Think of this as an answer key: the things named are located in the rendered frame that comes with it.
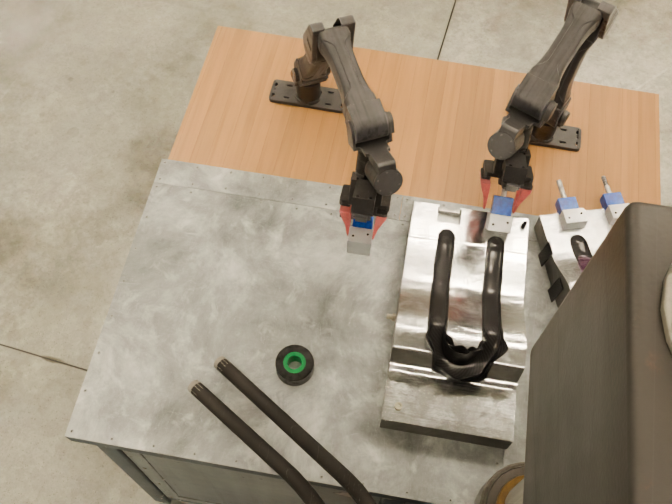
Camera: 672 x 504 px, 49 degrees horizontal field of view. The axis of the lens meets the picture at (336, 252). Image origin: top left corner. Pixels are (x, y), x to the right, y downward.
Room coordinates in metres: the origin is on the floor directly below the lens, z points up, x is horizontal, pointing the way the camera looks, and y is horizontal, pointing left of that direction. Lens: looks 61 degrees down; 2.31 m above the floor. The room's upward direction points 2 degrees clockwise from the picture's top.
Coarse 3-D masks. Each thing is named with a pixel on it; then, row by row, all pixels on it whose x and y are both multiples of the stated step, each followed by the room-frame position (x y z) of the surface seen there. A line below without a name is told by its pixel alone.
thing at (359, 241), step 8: (352, 224) 0.81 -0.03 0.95; (360, 224) 0.81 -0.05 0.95; (368, 224) 0.81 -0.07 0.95; (352, 232) 0.79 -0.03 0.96; (360, 232) 0.79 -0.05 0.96; (368, 232) 0.79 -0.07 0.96; (352, 240) 0.77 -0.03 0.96; (360, 240) 0.77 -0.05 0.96; (368, 240) 0.77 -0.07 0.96; (352, 248) 0.76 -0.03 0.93; (360, 248) 0.76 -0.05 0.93; (368, 248) 0.76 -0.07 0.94
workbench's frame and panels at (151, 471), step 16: (112, 448) 0.40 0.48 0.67; (128, 448) 0.37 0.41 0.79; (128, 464) 0.40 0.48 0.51; (144, 464) 0.40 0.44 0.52; (160, 464) 0.39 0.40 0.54; (176, 464) 0.39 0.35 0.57; (192, 464) 0.38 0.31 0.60; (208, 464) 0.34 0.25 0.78; (144, 480) 0.40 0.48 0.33; (160, 480) 0.40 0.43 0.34; (176, 480) 0.39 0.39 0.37; (192, 480) 0.38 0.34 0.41; (208, 480) 0.38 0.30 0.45; (224, 480) 0.37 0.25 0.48; (240, 480) 0.36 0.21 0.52; (256, 480) 0.36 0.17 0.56; (272, 480) 0.35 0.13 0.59; (160, 496) 0.40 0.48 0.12; (176, 496) 0.39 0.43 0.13; (192, 496) 0.39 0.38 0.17; (208, 496) 0.38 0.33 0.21; (224, 496) 0.37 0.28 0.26; (240, 496) 0.37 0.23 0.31; (256, 496) 0.36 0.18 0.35; (272, 496) 0.35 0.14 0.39; (288, 496) 0.35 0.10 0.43; (320, 496) 0.34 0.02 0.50; (336, 496) 0.33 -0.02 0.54; (384, 496) 0.29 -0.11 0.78
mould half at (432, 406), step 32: (416, 224) 0.85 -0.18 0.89; (448, 224) 0.85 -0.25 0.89; (480, 224) 0.86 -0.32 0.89; (512, 224) 0.86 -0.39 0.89; (416, 256) 0.77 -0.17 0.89; (480, 256) 0.78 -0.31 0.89; (512, 256) 0.78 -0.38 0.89; (416, 288) 0.69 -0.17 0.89; (480, 288) 0.70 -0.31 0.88; (512, 288) 0.70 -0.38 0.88; (416, 320) 0.60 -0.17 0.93; (448, 320) 0.61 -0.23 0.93; (480, 320) 0.61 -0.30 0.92; (512, 320) 0.62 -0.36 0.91; (416, 352) 0.54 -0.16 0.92; (512, 352) 0.54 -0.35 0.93; (416, 384) 0.49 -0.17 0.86; (448, 384) 0.49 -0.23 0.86; (480, 384) 0.50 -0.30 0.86; (512, 384) 0.50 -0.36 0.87; (384, 416) 0.43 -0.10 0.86; (416, 416) 0.43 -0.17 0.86; (448, 416) 0.43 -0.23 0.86; (480, 416) 0.43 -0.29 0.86; (512, 416) 0.43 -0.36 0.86
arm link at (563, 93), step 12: (588, 0) 1.21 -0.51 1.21; (600, 24) 1.16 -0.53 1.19; (588, 48) 1.16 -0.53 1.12; (576, 60) 1.16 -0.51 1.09; (564, 72) 1.16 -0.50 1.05; (576, 72) 1.17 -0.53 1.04; (564, 84) 1.15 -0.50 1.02; (564, 96) 1.14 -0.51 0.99; (564, 108) 1.15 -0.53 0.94; (552, 120) 1.13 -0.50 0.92
